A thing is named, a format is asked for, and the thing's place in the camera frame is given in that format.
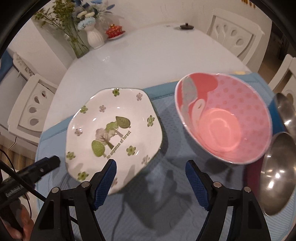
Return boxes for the white forest pattern plate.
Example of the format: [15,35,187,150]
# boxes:
[65,88,163,194]

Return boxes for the pink plastic bowl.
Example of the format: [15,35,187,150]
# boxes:
[175,73,273,165]

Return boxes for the stainless steel bowl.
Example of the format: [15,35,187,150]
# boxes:
[274,93,296,141]
[258,132,295,216]

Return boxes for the operator's left hand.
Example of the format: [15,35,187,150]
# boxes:
[1,199,34,240]

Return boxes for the blue waffle table mat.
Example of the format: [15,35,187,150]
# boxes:
[34,72,286,241]

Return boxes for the white chair far left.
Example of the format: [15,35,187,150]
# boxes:
[8,74,58,145]

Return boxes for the white chair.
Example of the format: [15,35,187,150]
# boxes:
[268,54,295,106]
[207,9,264,65]
[8,74,58,145]

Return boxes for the white refrigerator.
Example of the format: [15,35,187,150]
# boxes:
[1,49,28,130]

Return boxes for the white ribbed vase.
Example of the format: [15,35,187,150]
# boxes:
[84,24,104,49]

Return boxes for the white chair near right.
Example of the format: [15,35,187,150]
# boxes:
[268,54,295,106]

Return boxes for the white chair far right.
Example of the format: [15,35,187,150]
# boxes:
[207,9,264,65]

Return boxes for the red lidded sugar bowl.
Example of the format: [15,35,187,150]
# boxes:
[105,24,125,40]

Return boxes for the black round knob lid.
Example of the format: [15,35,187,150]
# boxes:
[180,23,194,30]

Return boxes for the blue and white flowers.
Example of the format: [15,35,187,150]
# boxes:
[71,1,115,31]

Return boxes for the glass vase with green stems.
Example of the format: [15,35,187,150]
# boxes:
[34,1,89,58]

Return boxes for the black cable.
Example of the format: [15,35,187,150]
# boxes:
[0,149,79,227]

